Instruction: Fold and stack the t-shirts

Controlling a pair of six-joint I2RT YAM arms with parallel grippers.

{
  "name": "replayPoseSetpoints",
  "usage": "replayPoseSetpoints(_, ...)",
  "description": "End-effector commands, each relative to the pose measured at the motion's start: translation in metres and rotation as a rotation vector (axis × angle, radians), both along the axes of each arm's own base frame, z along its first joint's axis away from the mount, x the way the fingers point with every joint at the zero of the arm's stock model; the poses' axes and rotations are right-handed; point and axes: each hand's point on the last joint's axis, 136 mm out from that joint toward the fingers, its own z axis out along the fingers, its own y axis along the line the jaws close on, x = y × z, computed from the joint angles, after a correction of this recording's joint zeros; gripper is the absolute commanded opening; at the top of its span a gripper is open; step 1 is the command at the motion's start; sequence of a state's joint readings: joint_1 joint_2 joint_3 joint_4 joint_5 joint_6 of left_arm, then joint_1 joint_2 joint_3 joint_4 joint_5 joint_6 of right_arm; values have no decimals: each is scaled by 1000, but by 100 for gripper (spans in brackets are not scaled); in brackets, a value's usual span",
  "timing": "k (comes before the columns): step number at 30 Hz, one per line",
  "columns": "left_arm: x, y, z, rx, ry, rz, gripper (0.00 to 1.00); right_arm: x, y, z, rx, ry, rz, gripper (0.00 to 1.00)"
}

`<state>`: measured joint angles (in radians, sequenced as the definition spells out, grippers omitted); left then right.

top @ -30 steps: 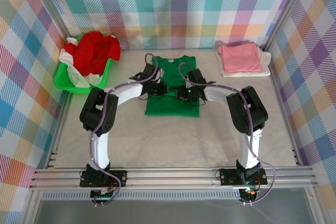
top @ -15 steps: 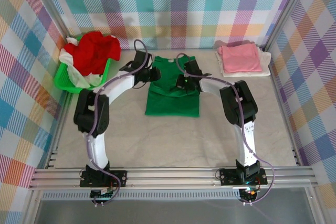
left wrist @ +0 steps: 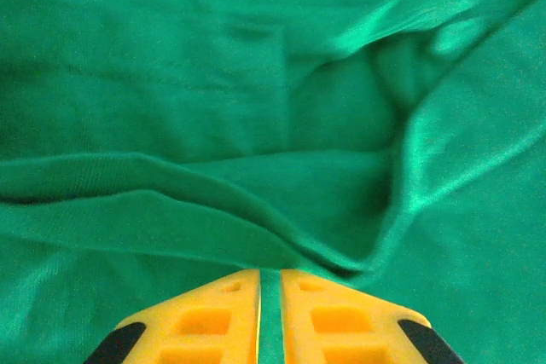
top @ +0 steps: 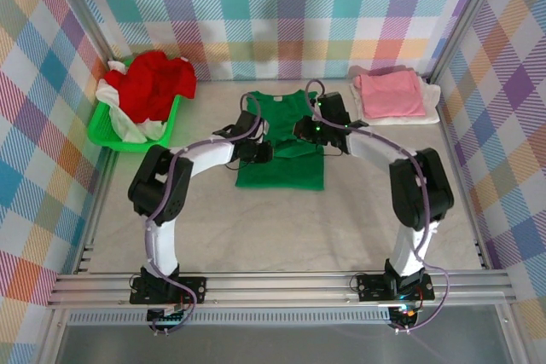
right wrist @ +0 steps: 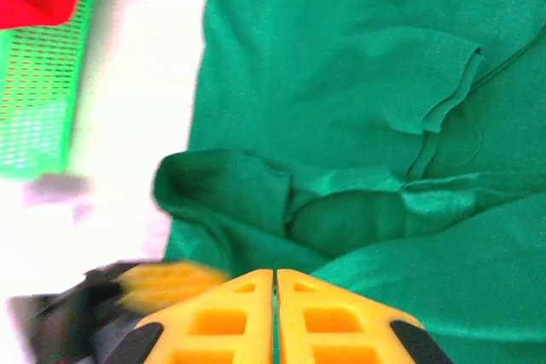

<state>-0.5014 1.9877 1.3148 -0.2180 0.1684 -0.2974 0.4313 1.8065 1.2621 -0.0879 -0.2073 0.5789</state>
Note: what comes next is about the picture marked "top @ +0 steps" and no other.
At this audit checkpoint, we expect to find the green t-shirt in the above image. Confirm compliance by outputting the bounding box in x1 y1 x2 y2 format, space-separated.
234 89 328 192

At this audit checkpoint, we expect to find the pale pink cloth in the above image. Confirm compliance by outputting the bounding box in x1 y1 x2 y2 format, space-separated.
347 64 415 79

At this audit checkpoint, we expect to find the folded pink t-shirt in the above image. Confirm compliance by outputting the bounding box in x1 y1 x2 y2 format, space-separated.
353 70 427 119

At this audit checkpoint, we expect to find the folded white t-shirt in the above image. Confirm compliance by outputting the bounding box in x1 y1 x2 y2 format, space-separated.
348 78 441 127

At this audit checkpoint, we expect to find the red t-shirt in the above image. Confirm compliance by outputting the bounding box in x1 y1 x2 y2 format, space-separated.
103 51 198 123

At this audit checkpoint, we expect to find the crumpled white t-shirt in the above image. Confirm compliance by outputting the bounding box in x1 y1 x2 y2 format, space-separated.
96 60 167 143

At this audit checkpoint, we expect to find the green plastic basket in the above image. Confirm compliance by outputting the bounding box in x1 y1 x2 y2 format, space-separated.
87 55 183 154

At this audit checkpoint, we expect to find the left controller board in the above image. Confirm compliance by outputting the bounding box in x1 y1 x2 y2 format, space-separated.
146 307 189 336

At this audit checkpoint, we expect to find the controller board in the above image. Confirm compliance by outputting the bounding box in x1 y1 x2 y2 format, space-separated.
146 307 189 336
388 303 424 333

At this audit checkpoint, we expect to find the grey metal panel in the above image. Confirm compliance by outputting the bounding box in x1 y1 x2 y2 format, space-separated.
40 303 526 364

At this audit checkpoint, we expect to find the right controller board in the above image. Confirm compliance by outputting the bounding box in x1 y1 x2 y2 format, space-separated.
388 303 424 333

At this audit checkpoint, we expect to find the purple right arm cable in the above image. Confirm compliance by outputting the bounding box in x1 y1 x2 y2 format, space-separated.
305 78 451 333

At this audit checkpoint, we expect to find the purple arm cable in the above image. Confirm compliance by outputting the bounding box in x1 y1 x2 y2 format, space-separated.
305 78 451 333
144 91 268 338

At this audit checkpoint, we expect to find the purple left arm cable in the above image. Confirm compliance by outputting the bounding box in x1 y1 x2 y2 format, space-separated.
144 91 268 338

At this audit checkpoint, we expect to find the aluminium mounting rail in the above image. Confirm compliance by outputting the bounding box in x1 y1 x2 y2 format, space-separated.
45 270 518 310

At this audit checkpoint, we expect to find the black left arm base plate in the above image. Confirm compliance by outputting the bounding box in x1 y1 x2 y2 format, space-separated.
129 274 208 306

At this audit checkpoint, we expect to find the slotted grey cable duct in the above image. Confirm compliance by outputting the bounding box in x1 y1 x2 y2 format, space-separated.
67 311 392 326

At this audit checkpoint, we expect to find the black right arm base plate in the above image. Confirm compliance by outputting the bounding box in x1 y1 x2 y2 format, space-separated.
355 273 436 302

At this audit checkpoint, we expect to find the aluminium frame post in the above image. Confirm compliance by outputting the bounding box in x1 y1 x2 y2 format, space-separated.
425 0 511 86
50 0 120 66

